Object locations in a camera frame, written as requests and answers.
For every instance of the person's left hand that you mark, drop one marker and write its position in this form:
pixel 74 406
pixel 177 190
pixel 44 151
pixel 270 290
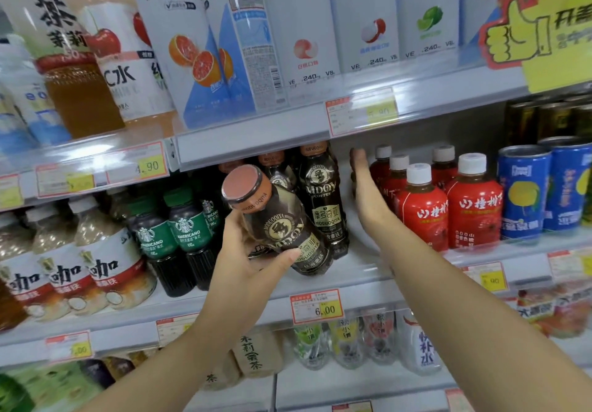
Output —
pixel 245 287

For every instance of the person's right hand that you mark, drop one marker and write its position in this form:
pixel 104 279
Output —
pixel 370 199

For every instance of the brown-capped dark coffee bottle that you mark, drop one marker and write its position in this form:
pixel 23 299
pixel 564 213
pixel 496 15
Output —
pixel 277 226
pixel 323 194
pixel 277 171
pixel 231 167

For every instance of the row of Starbucks bottles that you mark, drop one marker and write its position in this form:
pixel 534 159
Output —
pixel 185 236

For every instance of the store shelving unit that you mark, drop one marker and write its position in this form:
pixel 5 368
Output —
pixel 277 139

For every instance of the person's right forearm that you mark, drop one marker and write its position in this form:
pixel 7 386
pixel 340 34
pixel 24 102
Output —
pixel 462 324

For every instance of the person's left forearm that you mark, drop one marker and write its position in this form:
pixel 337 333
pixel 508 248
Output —
pixel 162 374

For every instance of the clear bottle colourful label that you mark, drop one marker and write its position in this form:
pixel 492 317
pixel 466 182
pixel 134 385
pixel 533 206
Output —
pixel 380 337
pixel 312 347
pixel 347 344

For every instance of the yellow bottle dark label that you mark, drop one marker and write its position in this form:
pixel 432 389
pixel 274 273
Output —
pixel 97 372
pixel 143 356
pixel 119 366

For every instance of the white blue drink bottle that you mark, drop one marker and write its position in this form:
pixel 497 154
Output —
pixel 421 347

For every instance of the pink cherry-label drink bottle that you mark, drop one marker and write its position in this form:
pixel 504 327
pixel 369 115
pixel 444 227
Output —
pixel 129 78

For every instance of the tall tea bottle red band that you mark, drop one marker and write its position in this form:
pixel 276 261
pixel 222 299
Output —
pixel 78 97

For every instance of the bright green drink bottle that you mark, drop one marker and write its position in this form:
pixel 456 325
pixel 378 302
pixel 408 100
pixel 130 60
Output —
pixel 14 395

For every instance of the red yellow price tag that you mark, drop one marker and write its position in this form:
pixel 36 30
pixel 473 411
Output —
pixel 360 111
pixel 69 180
pixel 485 277
pixel 138 166
pixel 10 194
pixel 351 407
pixel 571 266
pixel 175 328
pixel 459 401
pixel 317 307
pixel 69 347

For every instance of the row of tall white bottles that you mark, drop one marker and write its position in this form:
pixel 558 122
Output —
pixel 323 18

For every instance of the blue drink cans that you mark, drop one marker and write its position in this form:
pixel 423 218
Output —
pixel 550 120

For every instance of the row of amber tea bottles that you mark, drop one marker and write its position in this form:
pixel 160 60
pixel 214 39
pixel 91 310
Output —
pixel 11 307

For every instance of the yellow red promo sign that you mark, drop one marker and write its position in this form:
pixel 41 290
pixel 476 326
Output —
pixel 555 32

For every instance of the row of white blue-label bottles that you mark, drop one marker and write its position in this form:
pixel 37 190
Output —
pixel 27 111

